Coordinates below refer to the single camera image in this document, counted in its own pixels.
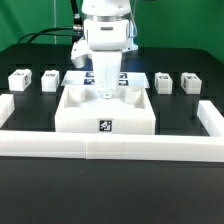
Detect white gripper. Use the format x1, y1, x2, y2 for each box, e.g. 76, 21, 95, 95
92, 50, 122, 94

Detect white square table top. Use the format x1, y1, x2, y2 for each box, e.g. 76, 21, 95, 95
55, 85, 156, 135

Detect white sheet with AprilTags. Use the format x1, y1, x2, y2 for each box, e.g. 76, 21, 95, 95
61, 71, 150, 88

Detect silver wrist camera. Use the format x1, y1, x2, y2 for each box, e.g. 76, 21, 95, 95
71, 38, 89, 68

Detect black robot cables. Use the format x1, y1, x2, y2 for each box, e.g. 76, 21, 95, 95
17, 0, 88, 45

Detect white U-shaped fence wall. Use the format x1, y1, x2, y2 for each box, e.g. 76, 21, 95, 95
0, 94, 224, 162

